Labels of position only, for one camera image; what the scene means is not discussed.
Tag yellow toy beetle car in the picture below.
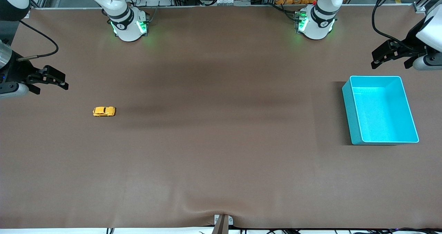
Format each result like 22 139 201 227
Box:
93 106 116 117

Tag turquoise plastic storage bin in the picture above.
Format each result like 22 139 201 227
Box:
342 76 420 145

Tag white terminal block row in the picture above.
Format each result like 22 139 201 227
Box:
200 0 251 6

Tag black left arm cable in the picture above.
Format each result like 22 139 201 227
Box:
372 0 420 53

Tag metal mat clamp bracket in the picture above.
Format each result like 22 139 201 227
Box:
212 214 234 234

